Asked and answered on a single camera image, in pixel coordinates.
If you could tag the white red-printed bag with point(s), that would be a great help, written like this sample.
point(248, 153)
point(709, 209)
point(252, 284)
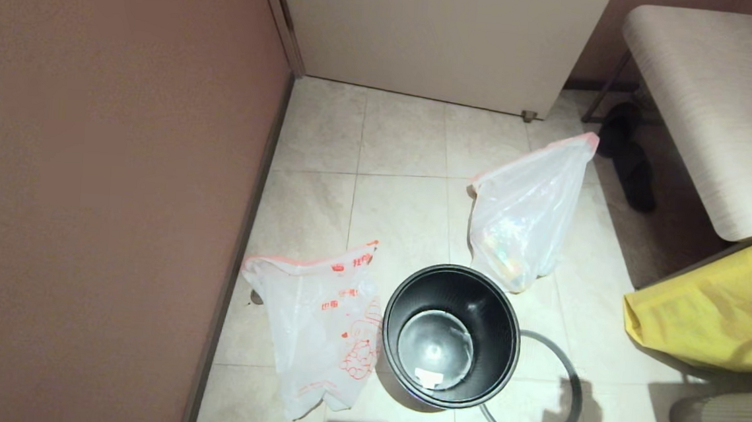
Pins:
point(315, 326)

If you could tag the white trash bag with rubbish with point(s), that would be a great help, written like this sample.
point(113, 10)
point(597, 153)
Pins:
point(528, 208)

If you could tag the black round trash bin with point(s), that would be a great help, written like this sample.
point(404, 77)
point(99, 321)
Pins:
point(488, 311)

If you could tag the yellow fabric bag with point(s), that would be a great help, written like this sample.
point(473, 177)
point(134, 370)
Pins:
point(706, 320)

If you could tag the dark baseboard strip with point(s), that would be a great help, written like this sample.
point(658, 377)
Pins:
point(240, 254)

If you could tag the round metal floor drain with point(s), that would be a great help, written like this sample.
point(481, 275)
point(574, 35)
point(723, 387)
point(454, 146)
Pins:
point(256, 297)

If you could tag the small metal door stop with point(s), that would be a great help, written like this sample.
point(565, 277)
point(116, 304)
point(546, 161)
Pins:
point(527, 116)

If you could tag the white door panel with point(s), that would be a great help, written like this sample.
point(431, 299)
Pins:
point(441, 37)

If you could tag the black slipper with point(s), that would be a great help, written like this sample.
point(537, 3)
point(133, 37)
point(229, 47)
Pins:
point(621, 119)
point(636, 179)

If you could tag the beige wood-grain bench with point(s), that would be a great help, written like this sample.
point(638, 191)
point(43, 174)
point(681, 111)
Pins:
point(700, 114)

